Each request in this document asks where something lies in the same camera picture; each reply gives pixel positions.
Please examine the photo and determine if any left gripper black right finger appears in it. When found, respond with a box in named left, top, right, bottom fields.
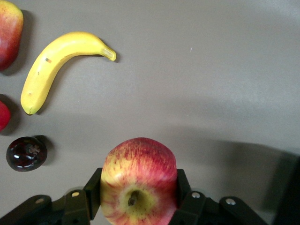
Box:
left=168, top=168, right=268, bottom=225

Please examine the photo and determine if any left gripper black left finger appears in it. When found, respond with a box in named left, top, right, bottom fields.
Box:
left=0, top=167, right=103, bottom=225

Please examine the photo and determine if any red yellow apple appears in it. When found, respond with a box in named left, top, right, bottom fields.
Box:
left=100, top=137, right=178, bottom=225

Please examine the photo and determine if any yellow banana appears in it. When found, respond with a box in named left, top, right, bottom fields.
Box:
left=20, top=31, right=117, bottom=115

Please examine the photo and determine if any dark purple mangosteen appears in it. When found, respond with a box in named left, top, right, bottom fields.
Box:
left=6, top=135, right=48, bottom=173

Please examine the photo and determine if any large table cover mat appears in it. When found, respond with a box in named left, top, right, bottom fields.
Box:
left=0, top=0, right=300, bottom=225

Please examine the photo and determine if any red yellow mango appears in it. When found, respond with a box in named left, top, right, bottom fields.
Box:
left=0, top=0, right=24, bottom=71

